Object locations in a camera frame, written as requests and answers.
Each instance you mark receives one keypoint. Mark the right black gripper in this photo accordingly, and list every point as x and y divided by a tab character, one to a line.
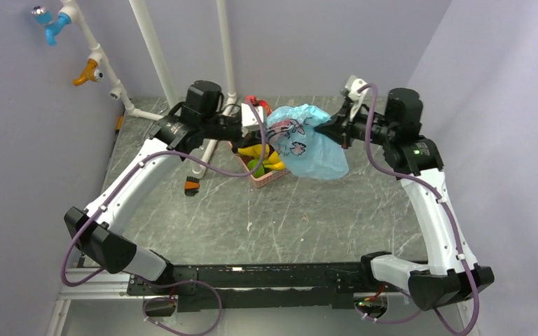
340	128

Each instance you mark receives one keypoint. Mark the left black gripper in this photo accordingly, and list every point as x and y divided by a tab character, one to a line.
239	137

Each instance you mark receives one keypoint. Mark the yellow fake starfruit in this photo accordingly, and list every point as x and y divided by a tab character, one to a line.
257	151

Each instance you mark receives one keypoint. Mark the light blue plastic bag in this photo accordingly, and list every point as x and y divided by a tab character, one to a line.
306	153

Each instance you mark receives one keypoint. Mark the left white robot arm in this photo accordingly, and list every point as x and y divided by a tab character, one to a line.
97	229

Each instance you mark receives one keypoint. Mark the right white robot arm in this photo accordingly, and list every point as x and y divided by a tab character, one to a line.
452	273

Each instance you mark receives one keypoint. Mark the small green fake fruit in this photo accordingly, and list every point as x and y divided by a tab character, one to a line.
257	172

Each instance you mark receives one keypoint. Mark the yellow fake banana bunch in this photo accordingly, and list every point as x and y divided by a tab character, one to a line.
272	161

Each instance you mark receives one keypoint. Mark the orange black brush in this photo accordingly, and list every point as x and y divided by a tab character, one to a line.
191	186

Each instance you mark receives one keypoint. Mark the pink plastic basket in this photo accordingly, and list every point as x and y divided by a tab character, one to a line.
263	181

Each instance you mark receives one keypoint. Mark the orange toy faucet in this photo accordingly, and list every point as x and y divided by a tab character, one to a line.
91	72

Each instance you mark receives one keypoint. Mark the blue toy faucet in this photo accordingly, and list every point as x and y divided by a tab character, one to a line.
52	25

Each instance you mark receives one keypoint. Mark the orange handled tool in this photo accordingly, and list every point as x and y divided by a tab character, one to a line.
118	127

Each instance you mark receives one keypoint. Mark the white pvc pipe frame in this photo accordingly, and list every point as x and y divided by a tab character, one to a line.
141	14

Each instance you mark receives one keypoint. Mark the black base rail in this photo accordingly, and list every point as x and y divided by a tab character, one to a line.
332	284

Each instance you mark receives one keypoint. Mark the aluminium frame rail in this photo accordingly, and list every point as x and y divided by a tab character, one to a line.
92	284

